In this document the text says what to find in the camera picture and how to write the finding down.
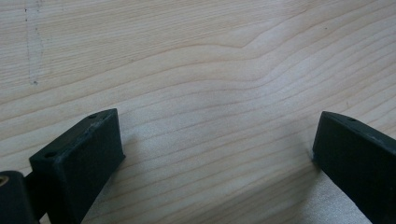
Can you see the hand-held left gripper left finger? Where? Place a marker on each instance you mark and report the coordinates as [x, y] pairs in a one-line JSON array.
[[77, 161]]

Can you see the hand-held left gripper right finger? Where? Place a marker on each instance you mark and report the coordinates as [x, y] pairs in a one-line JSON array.
[[358, 161]]

